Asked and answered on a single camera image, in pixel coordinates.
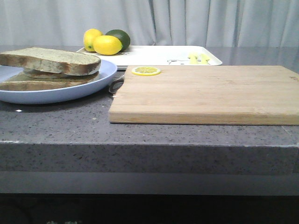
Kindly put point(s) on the front yellow lemon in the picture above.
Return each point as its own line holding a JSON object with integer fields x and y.
{"x": 107, "y": 45}

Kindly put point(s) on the metal cutting board handle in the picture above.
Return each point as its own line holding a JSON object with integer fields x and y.
{"x": 116, "y": 85}

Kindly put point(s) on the wooden cutting board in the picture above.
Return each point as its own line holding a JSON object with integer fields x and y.
{"x": 209, "y": 95}

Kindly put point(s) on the yellow plastic fork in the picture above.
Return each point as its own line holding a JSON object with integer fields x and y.
{"x": 193, "y": 58}

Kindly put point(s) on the yellow lemon slice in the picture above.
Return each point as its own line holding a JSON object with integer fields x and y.
{"x": 146, "y": 71}

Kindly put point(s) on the fried egg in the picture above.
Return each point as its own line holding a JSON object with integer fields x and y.
{"x": 41, "y": 74}

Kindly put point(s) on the light blue round plate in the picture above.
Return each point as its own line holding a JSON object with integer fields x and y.
{"x": 105, "y": 77}

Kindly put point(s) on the bread slice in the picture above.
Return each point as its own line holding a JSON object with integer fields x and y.
{"x": 21, "y": 82}
{"x": 52, "y": 61}

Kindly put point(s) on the grey curtain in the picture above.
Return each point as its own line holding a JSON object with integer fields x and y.
{"x": 210, "y": 23}

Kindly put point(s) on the yellow plastic knife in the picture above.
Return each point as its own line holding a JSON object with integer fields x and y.
{"x": 204, "y": 59}

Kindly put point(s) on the back yellow lemon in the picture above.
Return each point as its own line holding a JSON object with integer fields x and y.
{"x": 89, "y": 37}

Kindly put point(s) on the green lime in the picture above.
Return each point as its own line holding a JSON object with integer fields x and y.
{"x": 122, "y": 36}

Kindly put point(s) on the white bear print tray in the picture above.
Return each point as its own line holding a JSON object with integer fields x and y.
{"x": 155, "y": 55}

